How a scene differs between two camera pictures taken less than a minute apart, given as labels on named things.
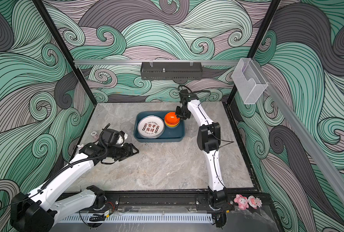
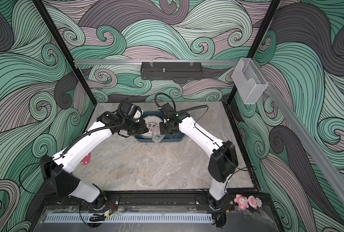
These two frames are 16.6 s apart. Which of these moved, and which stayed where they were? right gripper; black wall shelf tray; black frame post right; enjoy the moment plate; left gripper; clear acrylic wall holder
Moved: left gripper; right gripper
Stayed: enjoy the moment plate; black frame post right; clear acrylic wall holder; black wall shelf tray
